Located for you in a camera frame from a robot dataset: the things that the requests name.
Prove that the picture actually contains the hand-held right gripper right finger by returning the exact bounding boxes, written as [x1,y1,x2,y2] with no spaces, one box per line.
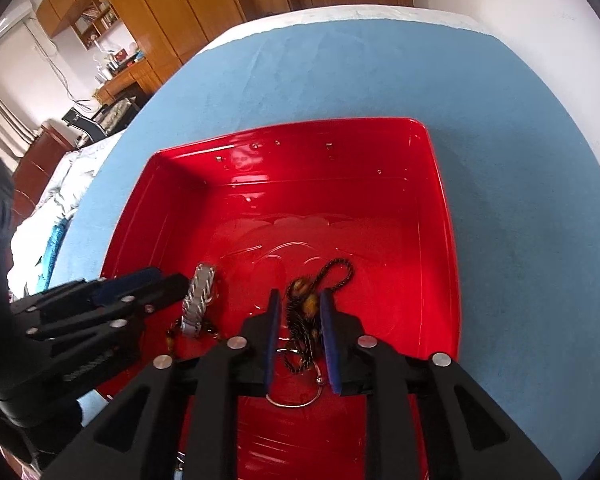
[319,288,563,480]

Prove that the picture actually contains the white air conditioner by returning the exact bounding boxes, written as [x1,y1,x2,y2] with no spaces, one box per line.
[0,0,36,52]

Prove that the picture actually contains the wooden headboard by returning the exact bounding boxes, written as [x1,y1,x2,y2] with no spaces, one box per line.
[12,122,77,211]

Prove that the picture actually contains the blue cloth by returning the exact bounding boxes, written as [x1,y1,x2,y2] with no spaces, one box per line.
[45,12,600,480]

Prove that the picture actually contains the row of books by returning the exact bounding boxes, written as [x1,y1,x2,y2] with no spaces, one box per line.
[75,0,118,36]

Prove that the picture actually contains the silver metal watch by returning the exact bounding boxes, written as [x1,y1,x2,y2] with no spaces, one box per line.
[180,262,219,339]

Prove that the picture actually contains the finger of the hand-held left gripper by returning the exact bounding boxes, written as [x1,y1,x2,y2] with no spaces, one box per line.
[10,266,164,321]
[25,273,190,356]

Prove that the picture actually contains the white sheet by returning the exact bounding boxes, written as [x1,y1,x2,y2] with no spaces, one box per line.
[197,4,488,56]

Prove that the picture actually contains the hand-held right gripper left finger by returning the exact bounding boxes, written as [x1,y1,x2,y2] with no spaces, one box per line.
[42,288,283,480]

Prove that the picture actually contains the wooden desk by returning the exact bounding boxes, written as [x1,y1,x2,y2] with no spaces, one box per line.
[92,55,167,106]

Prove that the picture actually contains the wall cable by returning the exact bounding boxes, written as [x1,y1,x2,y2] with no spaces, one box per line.
[30,20,97,111]

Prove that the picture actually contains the beige curtain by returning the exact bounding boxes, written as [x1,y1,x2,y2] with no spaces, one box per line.
[0,74,37,162]

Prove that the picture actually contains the wooden wardrobe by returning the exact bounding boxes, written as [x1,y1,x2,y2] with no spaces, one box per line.
[35,0,301,96]

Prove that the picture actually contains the teal cloth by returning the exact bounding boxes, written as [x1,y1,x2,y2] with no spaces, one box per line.
[39,222,70,281]

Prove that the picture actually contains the white bedding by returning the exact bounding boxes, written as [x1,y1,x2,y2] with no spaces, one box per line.
[7,137,127,303]

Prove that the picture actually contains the black office chair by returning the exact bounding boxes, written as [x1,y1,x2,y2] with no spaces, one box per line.
[62,97,142,144]

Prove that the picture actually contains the red plastic tray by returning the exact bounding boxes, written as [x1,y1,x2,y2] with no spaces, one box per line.
[100,117,461,480]

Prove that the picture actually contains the dark beaded necklace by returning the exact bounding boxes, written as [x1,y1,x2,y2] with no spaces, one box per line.
[284,257,356,376]

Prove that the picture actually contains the thin silver bangle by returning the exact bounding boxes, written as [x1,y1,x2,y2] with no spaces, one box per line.
[266,347,326,409]

